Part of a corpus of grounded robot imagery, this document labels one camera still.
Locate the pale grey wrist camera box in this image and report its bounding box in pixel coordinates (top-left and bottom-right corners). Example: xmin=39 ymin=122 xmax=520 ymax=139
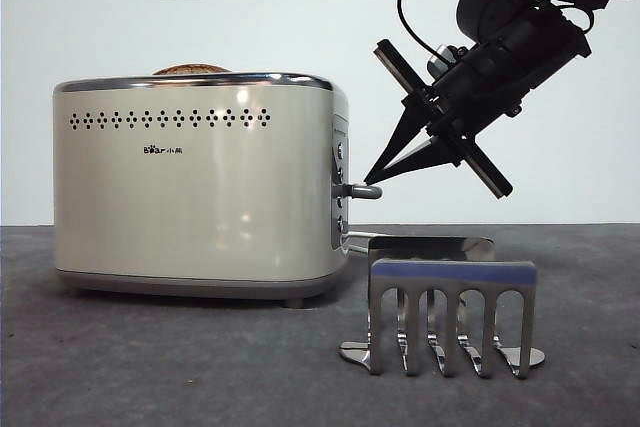
xmin=426 ymin=43 xmax=471 ymax=76

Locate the stainless steel toast rack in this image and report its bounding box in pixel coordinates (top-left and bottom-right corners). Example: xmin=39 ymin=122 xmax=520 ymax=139
xmin=339 ymin=235 xmax=547 ymax=380

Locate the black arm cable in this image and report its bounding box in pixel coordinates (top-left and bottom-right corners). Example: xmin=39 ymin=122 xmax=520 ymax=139
xmin=396 ymin=0 xmax=451 ymax=59

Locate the brown-crusted bread slice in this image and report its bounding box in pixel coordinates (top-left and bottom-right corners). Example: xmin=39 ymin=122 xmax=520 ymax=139
xmin=151 ymin=62 xmax=234 ymax=77

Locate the grey toaster lever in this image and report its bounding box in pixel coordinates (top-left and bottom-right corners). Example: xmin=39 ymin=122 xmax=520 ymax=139
xmin=345 ymin=182 xmax=383 ymax=200

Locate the white toaster power cord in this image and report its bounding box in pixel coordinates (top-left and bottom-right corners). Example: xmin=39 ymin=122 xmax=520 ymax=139
xmin=345 ymin=230 xmax=374 ymax=256

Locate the cream two-slot toaster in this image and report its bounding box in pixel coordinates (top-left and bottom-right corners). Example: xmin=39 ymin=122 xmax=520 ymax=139
xmin=52 ymin=72 xmax=350 ymax=309

